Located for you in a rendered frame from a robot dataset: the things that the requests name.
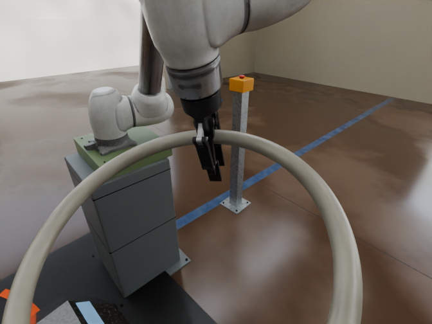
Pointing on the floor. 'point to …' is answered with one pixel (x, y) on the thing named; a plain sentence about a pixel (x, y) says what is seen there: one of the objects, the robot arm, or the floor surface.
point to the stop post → (242, 100)
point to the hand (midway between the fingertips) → (215, 163)
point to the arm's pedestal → (132, 223)
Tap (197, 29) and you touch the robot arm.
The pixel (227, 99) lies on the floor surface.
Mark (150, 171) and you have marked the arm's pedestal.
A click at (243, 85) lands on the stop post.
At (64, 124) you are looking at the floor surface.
